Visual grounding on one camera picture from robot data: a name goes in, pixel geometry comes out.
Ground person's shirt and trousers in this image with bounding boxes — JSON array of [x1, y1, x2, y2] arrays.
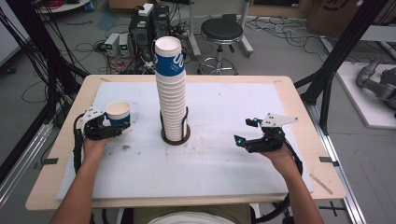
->
[[134, 203, 251, 224]]

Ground brown cardboard box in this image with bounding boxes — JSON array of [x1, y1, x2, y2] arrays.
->
[[107, 0, 163, 9]]

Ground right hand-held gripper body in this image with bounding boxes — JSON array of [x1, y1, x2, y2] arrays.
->
[[246, 112, 299, 153]]

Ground black wire holder brown base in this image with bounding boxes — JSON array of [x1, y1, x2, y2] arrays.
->
[[159, 105, 191, 147]]

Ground person's right hand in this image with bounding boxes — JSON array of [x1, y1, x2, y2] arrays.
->
[[261, 145, 302, 179]]

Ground aluminium rail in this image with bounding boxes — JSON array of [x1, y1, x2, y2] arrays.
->
[[304, 102, 367, 224], [0, 120, 60, 203]]

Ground black round stool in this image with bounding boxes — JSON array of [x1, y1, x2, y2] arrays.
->
[[199, 18, 245, 76]]

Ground blue and white paper cup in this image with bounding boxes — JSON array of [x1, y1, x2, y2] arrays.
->
[[105, 101, 132, 127]]

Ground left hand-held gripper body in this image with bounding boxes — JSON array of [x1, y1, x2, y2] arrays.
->
[[79, 105, 125, 141]]

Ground stack of paper cups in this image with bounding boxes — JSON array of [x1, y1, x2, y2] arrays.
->
[[154, 35, 188, 143]]

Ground black tape strip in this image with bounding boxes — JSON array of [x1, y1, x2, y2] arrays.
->
[[34, 158, 59, 171], [318, 156, 340, 167]]

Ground white round table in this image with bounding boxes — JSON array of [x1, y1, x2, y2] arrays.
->
[[36, 0, 92, 14]]

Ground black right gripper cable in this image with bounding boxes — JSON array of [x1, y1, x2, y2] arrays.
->
[[281, 136, 304, 185]]

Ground white platform board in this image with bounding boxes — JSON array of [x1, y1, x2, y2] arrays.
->
[[335, 61, 396, 129]]

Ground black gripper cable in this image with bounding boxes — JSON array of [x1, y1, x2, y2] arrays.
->
[[72, 113, 85, 175], [281, 136, 304, 185]]

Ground white table mat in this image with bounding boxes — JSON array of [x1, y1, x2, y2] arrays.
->
[[55, 81, 314, 200]]

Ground large printed cardboard box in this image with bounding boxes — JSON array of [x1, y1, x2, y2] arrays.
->
[[306, 0, 396, 38]]

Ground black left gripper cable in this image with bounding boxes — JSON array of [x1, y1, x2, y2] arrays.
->
[[72, 113, 85, 175]]

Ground white power strip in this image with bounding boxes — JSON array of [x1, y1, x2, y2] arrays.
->
[[137, 3, 155, 17]]

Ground black metal frame post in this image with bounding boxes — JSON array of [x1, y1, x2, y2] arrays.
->
[[293, 0, 396, 134]]

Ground bundle of black cables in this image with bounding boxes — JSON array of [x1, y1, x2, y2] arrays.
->
[[0, 0, 90, 125]]

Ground person's left hand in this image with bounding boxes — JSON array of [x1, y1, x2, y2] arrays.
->
[[82, 138, 112, 161]]

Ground black computer tower green sticker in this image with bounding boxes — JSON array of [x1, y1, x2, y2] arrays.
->
[[129, 13, 157, 60]]

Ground thin wooden stick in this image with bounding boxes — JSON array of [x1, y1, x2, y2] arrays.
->
[[309, 173, 333, 195]]

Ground grey bench power supply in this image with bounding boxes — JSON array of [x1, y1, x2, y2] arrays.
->
[[118, 33, 132, 57], [104, 32, 120, 57]]

